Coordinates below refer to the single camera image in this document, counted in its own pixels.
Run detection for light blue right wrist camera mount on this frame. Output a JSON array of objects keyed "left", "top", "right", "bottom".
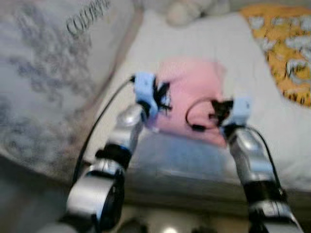
[{"left": 226, "top": 96, "right": 253, "bottom": 128}]

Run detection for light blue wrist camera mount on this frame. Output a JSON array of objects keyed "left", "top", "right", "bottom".
[
  {"left": 226, "top": 96, "right": 253, "bottom": 128},
  {"left": 133, "top": 72, "right": 160, "bottom": 121}
]

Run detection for pink pillow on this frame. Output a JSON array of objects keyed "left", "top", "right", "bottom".
[{"left": 155, "top": 58, "right": 229, "bottom": 147}]

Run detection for grey bed base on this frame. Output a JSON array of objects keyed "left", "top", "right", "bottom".
[{"left": 117, "top": 133, "right": 311, "bottom": 216}]

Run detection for white bed sheet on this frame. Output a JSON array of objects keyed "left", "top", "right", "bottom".
[{"left": 85, "top": 9, "right": 311, "bottom": 192}]

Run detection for light blue left wrist camera mount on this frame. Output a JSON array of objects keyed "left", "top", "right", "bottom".
[{"left": 133, "top": 72, "right": 160, "bottom": 121}]

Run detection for white plush toy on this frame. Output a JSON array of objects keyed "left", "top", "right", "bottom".
[{"left": 141, "top": 0, "right": 231, "bottom": 27}]

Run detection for orange cartoon print blanket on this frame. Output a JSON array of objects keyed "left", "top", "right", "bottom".
[{"left": 240, "top": 4, "right": 311, "bottom": 107}]

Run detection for black looped right gripper cable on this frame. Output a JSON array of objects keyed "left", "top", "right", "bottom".
[{"left": 186, "top": 98, "right": 219, "bottom": 133}]

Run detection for grey patterned duvet with lettering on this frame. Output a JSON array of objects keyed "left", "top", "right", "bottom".
[{"left": 0, "top": 0, "right": 144, "bottom": 183}]

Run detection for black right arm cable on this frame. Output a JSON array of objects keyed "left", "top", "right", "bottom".
[{"left": 245, "top": 126, "right": 283, "bottom": 192}]

